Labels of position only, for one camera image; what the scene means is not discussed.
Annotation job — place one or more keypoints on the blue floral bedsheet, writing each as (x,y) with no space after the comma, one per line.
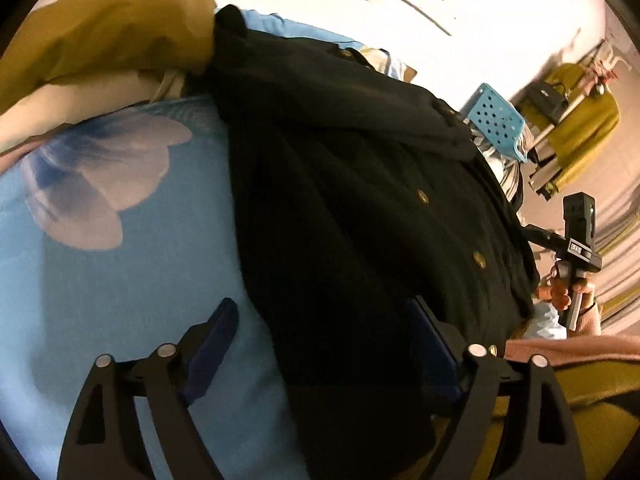
(125,285)

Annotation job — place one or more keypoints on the teal perforated plastic rack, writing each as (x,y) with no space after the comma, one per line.
(495,117)

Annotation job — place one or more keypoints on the person's pink sweater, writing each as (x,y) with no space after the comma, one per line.
(575,352)

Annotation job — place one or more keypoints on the person's right hand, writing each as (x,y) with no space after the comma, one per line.
(560,292)

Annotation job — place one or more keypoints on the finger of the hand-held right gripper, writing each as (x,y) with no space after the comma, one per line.
(547,239)

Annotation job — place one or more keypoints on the olive green quilted garment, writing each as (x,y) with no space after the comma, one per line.
(110,35)

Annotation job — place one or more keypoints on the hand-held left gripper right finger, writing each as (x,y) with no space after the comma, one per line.
(430,355)

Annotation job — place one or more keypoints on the black cardigan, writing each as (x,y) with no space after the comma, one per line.
(350,200)

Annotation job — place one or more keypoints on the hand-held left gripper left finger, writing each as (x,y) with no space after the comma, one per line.
(210,345)

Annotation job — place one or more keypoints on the olive hanging cloth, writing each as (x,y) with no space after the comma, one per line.
(585,130)

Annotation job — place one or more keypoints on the person's right forearm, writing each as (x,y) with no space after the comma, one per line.
(592,320)

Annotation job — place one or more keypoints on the person's olive trousers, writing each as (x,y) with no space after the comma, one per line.
(600,420)

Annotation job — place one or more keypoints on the black bag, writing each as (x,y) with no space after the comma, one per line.
(542,100)

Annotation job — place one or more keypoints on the cream cloth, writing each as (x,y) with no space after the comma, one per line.
(75,105)

